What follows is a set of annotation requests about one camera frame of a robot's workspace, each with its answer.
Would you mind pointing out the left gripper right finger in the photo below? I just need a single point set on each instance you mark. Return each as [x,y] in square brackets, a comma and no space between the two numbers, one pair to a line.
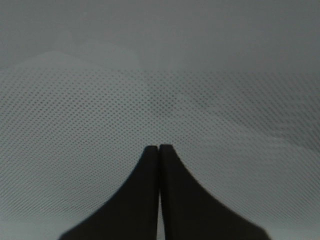
[191,213]

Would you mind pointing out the white microwave door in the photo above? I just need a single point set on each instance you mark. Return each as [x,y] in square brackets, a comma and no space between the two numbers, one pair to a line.
[86,85]

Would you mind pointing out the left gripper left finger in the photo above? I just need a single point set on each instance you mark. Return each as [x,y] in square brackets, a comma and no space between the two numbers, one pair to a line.
[132,212]

